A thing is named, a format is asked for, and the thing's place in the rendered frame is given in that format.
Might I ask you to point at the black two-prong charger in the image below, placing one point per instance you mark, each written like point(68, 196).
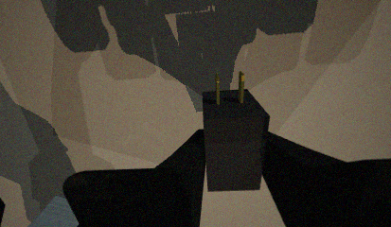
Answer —
point(235, 136)

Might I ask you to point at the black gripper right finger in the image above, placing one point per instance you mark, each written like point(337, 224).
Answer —
point(311, 189)

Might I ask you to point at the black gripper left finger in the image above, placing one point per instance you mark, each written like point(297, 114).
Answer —
point(173, 190)

